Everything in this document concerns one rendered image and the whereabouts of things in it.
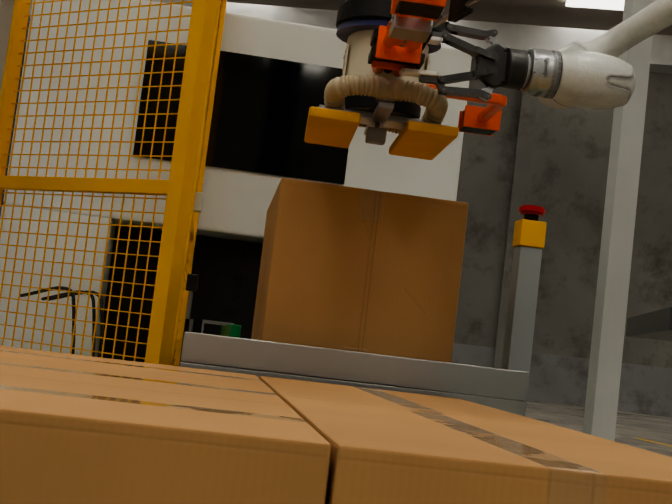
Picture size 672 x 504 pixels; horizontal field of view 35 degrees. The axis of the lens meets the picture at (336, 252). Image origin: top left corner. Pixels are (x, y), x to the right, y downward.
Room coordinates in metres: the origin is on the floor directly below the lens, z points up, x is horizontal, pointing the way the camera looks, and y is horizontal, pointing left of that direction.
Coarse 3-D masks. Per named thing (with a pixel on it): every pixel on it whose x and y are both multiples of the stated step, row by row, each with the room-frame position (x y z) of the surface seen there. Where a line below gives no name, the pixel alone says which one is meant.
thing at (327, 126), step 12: (312, 108) 1.97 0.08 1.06; (324, 108) 1.97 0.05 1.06; (312, 120) 2.01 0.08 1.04; (324, 120) 2.00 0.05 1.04; (336, 120) 1.98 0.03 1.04; (348, 120) 1.98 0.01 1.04; (312, 132) 2.16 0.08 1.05; (324, 132) 2.14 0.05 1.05; (336, 132) 2.12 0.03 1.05; (348, 132) 2.10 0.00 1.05; (324, 144) 2.30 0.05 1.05; (336, 144) 2.27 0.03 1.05; (348, 144) 2.25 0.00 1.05
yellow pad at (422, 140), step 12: (408, 132) 2.00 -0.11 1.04; (420, 132) 1.99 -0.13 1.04; (432, 132) 1.98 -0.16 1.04; (444, 132) 1.98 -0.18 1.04; (456, 132) 1.98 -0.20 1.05; (396, 144) 2.17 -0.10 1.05; (408, 144) 2.15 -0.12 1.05; (420, 144) 2.13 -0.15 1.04; (432, 144) 2.11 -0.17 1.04; (444, 144) 2.09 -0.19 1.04; (408, 156) 2.31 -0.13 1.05; (420, 156) 2.28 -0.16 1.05; (432, 156) 2.26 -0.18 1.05
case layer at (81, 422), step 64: (0, 384) 1.03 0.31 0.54; (64, 384) 1.13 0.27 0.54; (128, 384) 1.26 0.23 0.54; (192, 384) 1.43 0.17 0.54; (256, 384) 1.65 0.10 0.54; (320, 384) 1.94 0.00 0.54; (0, 448) 0.80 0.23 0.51; (64, 448) 0.81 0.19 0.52; (128, 448) 0.81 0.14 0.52; (192, 448) 0.82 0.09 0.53; (256, 448) 0.82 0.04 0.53; (320, 448) 0.83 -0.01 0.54; (384, 448) 0.84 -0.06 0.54; (448, 448) 0.91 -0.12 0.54; (512, 448) 0.99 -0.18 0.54; (576, 448) 1.09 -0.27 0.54
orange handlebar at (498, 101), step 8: (400, 16) 1.64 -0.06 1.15; (384, 40) 1.82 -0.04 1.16; (392, 40) 1.78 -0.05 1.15; (400, 40) 1.77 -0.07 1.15; (408, 48) 1.84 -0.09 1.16; (416, 48) 1.81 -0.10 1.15; (376, 72) 2.05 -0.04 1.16; (392, 72) 2.06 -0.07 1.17; (448, 96) 2.18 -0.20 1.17; (496, 96) 2.19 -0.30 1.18; (504, 96) 2.20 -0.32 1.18; (496, 104) 2.20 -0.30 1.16; (504, 104) 2.20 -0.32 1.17; (480, 112) 2.39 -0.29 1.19; (488, 112) 2.30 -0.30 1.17; (496, 112) 2.28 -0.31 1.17; (480, 120) 2.40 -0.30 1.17
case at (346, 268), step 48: (288, 192) 2.16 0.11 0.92; (336, 192) 2.18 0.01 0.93; (384, 192) 2.19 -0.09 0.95; (288, 240) 2.17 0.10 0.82; (336, 240) 2.18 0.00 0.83; (384, 240) 2.19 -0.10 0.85; (432, 240) 2.20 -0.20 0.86; (288, 288) 2.17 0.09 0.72; (336, 288) 2.18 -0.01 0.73; (384, 288) 2.19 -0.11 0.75; (432, 288) 2.20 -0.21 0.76; (288, 336) 2.17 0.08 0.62; (336, 336) 2.18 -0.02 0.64; (384, 336) 2.19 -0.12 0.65; (432, 336) 2.20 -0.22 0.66
